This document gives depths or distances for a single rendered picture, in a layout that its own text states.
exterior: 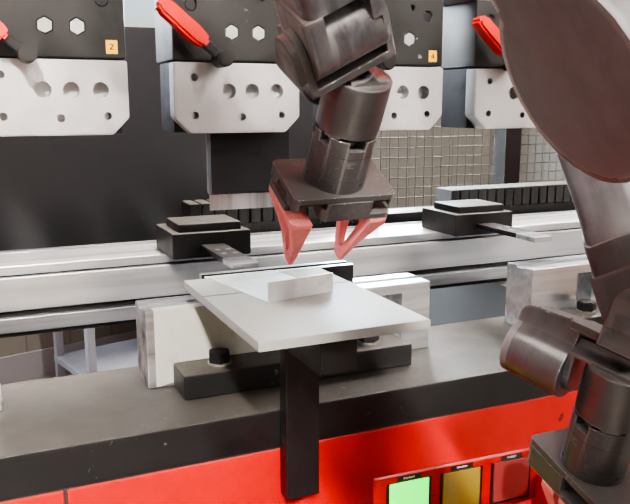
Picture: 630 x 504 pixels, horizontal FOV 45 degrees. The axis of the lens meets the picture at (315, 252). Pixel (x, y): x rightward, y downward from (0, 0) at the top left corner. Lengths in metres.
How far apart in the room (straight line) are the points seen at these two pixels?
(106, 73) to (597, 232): 0.52
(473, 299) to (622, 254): 0.87
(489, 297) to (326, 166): 0.85
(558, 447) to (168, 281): 0.65
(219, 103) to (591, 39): 0.67
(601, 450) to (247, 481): 0.38
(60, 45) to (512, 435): 0.72
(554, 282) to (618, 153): 0.92
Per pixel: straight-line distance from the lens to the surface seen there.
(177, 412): 0.87
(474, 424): 1.01
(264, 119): 0.90
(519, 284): 1.18
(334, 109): 0.65
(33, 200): 1.41
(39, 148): 1.40
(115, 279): 1.16
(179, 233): 1.12
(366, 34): 0.61
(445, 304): 1.60
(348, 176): 0.68
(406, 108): 0.99
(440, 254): 1.37
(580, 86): 0.27
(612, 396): 0.68
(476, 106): 1.04
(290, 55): 0.60
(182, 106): 0.87
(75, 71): 0.85
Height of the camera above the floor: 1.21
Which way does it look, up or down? 11 degrees down
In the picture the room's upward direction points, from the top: straight up
